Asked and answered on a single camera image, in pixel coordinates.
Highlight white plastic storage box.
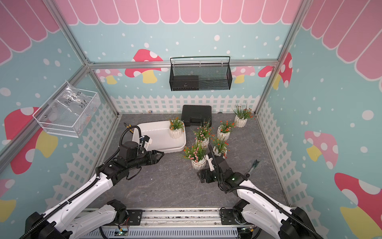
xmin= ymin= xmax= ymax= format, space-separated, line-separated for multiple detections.
xmin=138 ymin=120 xmax=187 ymax=153

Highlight red flower pot rear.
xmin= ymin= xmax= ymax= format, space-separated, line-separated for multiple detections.
xmin=217 ymin=120 xmax=236 ymax=141

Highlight pink flower pot front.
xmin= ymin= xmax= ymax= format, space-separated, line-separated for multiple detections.
xmin=184 ymin=141 xmax=207 ymax=170

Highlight clear acrylic wall bin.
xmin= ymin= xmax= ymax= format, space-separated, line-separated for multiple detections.
xmin=33 ymin=82 xmax=101 ymax=138

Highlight orange flower pot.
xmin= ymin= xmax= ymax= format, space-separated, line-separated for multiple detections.
xmin=169 ymin=117 xmax=185 ymax=139
xmin=211 ymin=135 xmax=228 ymax=159

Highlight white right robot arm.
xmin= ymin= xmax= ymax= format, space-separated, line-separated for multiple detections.
xmin=198 ymin=145 xmax=322 ymax=239

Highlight grass pot far corner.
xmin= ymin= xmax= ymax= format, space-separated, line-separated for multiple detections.
xmin=233 ymin=103 xmax=254 ymax=128

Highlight green tool on table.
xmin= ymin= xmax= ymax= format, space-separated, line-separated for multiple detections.
xmin=245 ymin=159 xmax=260 ymax=178

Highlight orange flower pot front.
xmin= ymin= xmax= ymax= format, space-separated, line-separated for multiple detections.
xmin=169 ymin=117 xmax=185 ymax=139

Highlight yellow handled pliers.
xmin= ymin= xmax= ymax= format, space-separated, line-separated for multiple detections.
xmin=124 ymin=122 xmax=132 ymax=129

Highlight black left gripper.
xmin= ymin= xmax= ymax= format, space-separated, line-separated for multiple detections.
xmin=128 ymin=150 xmax=165 ymax=170

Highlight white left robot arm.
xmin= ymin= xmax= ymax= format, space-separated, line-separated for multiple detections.
xmin=21 ymin=125 xmax=165 ymax=239

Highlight black wire mesh basket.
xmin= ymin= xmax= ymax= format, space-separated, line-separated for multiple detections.
xmin=169 ymin=56 xmax=233 ymax=91

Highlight pink flower pot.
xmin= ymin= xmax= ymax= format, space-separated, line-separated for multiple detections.
xmin=194 ymin=120 xmax=212 ymax=149
xmin=184 ymin=141 xmax=207 ymax=170

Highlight black plastic tool case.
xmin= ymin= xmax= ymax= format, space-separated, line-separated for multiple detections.
xmin=181 ymin=105 xmax=212 ymax=127

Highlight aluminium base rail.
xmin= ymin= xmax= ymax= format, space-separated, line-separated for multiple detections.
xmin=83 ymin=207 xmax=256 ymax=239

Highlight black box in basket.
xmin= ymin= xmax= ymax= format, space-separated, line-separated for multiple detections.
xmin=170 ymin=75 xmax=199 ymax=91

